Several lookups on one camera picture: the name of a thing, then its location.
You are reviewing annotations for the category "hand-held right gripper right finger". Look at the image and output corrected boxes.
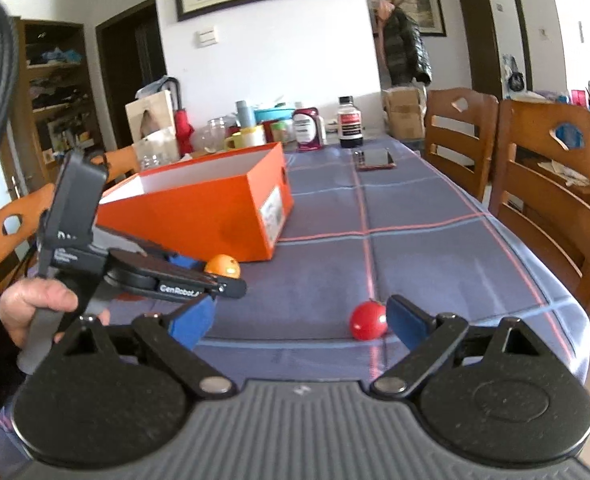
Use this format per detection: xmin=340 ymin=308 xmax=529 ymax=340
xmin=369 ymin=295 xmax=556 ymax=398

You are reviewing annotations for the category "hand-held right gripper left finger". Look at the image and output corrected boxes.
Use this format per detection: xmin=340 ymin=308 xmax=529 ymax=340
xmin=50 ymin=293 xmax=238 ymax=401

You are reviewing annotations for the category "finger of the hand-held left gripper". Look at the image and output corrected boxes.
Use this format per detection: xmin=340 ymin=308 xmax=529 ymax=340
xmin=107 ymin=250 xmax=248 ymax=302
xmin=164 ymin=252 xmax=207 ymax=275

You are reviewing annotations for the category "orange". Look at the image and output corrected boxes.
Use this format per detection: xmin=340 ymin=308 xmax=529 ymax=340
xmin=204 ymin=254 xmax=242 ymax=281

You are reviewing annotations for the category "red tomato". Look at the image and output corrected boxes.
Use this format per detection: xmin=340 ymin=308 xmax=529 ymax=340
xmin=350 ymin=299 xmax=390 ymax=341

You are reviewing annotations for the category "orange cardboard box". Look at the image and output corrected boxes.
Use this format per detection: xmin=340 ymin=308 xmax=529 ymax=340
xmin=96 ymin=141 xmax=295 ymax=263

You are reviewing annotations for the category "person's left hand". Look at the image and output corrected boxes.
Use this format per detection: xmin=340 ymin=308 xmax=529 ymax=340
xmin=0 ymin=277 xmax=112 ymax=348

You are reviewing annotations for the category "blue plaid tablecloth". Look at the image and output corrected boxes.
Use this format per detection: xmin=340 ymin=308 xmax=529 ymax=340
xmin=0 ymin=137 xmax=590 ymax=461

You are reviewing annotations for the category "wooden chair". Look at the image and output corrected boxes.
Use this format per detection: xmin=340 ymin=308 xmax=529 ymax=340
xmin=490 ymin=100 xmax=590 ymax=328
xmin=92 ymin=147 xmax=140 ymax=186
xmin=424 ymin=87 xmax=499 ymax=201
xmin=0 ymin=182 xmax=56 ymax=293

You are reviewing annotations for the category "wooden shelf cabinet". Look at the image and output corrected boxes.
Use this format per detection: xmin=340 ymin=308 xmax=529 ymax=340
xmin=15 ymin=20 xmax=108 ymax=166

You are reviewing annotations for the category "glass jar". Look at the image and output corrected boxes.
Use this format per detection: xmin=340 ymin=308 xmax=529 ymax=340
xmin=207 ymin=116 xmax=236 ymax=153

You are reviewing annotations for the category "white jar yellow lid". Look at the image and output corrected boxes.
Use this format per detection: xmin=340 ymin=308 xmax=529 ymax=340
xmin=240 ymin=126 xmax=267 ymax=148

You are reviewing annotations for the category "pale plastic bag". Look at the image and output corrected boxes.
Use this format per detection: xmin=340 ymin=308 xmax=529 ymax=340
xmin=135 ymin=77 xmax=168 ymax=98

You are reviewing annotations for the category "dark wooden door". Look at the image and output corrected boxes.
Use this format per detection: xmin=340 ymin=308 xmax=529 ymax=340
xmin=95 ymin=0 xmax=168 ymax=153

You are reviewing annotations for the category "blue tumbler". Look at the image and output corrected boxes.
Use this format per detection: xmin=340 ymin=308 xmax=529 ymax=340
xmin=235 ymin=100 xmax=256 ymax=128

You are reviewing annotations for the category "green lid container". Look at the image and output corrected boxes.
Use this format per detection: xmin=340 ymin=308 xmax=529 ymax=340
xmin=270 ymin=120 xmax=296 ymax=143

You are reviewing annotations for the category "smartphone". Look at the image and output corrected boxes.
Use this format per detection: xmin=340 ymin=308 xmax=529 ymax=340
xmin=353 ymin=148 xmax=396 ymax=171

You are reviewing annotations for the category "teal bowl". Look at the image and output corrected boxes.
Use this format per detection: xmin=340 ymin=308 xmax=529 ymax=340
xmin=254 ymin=106 xmax=295 ymax=123

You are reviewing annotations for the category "maroon vitamin bottle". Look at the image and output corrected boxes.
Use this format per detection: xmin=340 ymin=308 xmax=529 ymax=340
xmin=292 ymin=107 xmax=326 ymax=152

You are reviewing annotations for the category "dark bottle red label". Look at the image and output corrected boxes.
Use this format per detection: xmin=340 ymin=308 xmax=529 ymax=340
xmin=337 ymin=96 xmax=365 ymax=149

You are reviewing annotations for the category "brown cardboard box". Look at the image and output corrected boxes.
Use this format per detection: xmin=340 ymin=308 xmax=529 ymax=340
xmin=382 ymin=86 xmax=428 ymax=141

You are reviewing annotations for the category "black handbag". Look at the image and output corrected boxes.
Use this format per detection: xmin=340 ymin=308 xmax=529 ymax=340
xmin=506 ymin=55 xmax=526 ymax=93

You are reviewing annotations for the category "black puffer jacket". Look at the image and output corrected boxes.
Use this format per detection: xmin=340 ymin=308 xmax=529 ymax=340
xmin=382 ymin=7 xmax=433 ymax=86

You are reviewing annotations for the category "pink garment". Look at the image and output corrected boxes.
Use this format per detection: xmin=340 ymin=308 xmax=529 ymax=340
xmin=375 ymin=0 xmax=396 ymax=36

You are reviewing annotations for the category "small framed picture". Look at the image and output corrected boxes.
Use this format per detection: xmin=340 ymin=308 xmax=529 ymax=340
xmin=362 ymin=0 xmax=447 ymax=37

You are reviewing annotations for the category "red umbrella black hook handle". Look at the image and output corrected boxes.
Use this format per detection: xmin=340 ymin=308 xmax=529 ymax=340
xmin=162 ymin=76 xmax=195 ymax=156

